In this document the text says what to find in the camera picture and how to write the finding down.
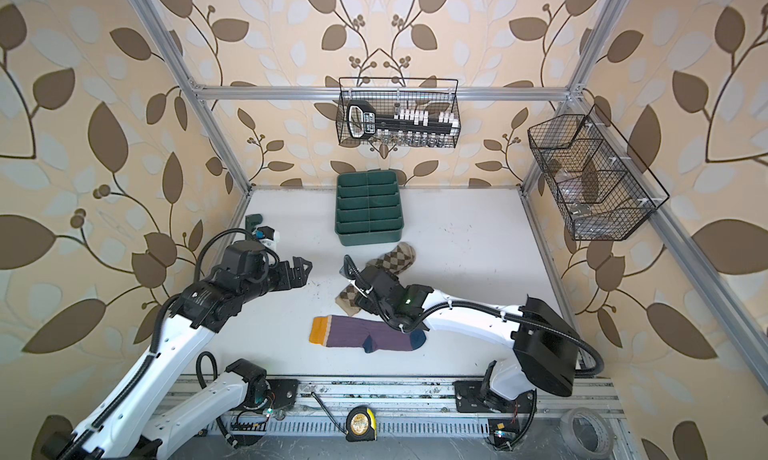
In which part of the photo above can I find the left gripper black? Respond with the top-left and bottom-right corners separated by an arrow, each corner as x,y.
237,256 -> 313,306

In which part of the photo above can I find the brown argyle sock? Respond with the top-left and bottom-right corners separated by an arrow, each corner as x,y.
335,242 -> 416,316

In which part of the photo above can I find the green divided organizer tray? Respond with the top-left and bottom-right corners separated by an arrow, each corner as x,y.
334,170 -> 404,247

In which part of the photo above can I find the purple striped sock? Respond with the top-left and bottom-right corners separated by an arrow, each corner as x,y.
309,315 -> 427,354

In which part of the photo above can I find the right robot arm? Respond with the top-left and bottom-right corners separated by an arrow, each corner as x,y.
340,256 -> 605,401

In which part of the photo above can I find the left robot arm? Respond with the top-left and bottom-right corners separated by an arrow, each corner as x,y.
33,234 -> 312,459

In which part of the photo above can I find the clear tape roll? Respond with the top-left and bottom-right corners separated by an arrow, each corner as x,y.
560,407 -> 615,459

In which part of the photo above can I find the yellow black tape measure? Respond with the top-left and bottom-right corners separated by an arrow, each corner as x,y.
345,406 -> 378,442

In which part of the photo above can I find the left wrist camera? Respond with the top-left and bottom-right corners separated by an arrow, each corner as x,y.
255,226 -> 280,250

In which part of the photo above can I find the green handled tool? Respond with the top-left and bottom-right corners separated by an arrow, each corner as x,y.
244,214 -> 263,233

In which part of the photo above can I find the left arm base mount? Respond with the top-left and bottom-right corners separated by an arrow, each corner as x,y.
216,378 -> 299,449

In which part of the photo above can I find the aluminium frame rail front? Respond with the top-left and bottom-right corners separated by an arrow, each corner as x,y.
222,376 -> 626,438

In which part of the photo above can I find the black socket set rail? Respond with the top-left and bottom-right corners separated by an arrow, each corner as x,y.
342,100 -> 461,140

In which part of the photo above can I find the wire basket back wall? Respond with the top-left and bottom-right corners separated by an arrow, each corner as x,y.
335,76 -> 462,149

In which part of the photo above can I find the wire basket wall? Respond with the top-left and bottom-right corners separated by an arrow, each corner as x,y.
527,106 -> 670,241
335,76 -> 462,149

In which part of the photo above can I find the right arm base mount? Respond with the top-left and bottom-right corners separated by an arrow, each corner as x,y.
453,380 -> 538,452

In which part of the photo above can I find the wire basket right wall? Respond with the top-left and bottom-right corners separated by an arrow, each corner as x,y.
527,106 -> 670,241

